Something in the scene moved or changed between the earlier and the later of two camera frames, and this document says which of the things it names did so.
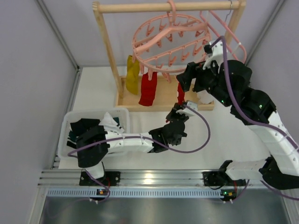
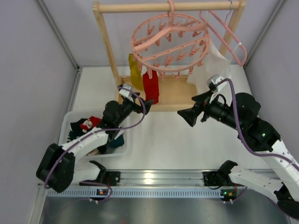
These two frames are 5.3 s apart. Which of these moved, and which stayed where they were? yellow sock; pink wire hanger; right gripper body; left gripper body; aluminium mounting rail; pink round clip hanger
Moved: left gripper body; yellow sock; right gripper body
Stayed: pink round clip hanger; aluminium mounting rail; pink wire hanger
